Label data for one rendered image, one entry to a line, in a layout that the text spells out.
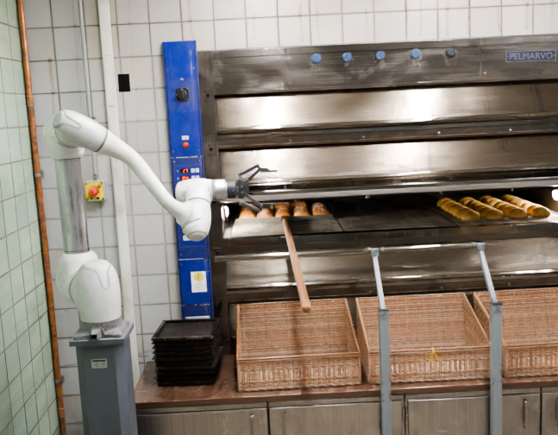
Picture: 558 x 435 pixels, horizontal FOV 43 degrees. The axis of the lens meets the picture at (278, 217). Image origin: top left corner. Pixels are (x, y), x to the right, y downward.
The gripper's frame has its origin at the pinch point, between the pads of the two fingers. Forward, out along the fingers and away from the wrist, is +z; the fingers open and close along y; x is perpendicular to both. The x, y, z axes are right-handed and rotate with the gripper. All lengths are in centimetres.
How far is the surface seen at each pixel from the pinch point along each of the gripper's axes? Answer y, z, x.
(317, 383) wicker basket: 89, 15, -6
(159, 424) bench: 102, -56, -1
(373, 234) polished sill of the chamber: 32, 48, -55
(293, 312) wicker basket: 69, 6, -50
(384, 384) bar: 87, 42, 5
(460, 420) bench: 108, 77, -1
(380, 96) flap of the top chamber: -36, 54, -57
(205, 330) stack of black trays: 69, -36, -26
